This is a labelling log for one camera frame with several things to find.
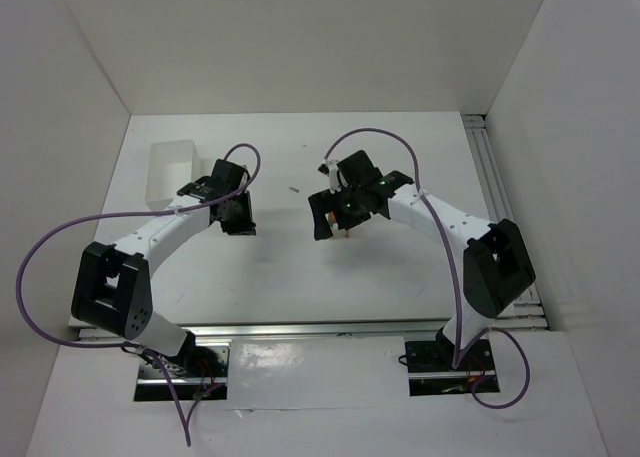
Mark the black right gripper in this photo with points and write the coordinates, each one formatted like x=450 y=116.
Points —
x=329 y=205

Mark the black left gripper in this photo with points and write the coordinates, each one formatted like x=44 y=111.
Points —
x=239 y=222

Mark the white perforated box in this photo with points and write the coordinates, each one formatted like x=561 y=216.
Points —
x=172 y=165

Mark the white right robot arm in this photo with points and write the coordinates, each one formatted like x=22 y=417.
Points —
x=489 y=261

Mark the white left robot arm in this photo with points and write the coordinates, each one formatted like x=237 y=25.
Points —
x=113 y=290

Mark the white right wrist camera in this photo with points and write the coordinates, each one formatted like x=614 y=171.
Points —
x=330 y=169

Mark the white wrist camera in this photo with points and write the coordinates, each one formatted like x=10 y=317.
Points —
x=245 y=175
x=330 y=169

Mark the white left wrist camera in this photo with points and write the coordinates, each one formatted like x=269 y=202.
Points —
x=245 y=175

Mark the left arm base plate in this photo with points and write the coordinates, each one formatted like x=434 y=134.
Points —
x=206 y=380

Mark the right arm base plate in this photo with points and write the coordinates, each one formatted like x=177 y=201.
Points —
x=430 y=375

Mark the aluminium rail front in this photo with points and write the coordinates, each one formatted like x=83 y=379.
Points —
x=315 y=329

